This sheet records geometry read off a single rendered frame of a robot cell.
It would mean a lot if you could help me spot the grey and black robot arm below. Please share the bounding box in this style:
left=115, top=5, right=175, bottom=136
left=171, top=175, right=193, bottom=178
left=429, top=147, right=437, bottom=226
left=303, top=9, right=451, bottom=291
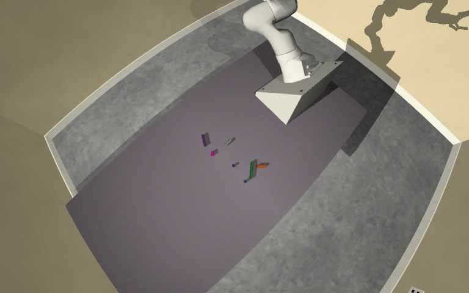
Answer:
left=243, top=0, right=322, bottom=83

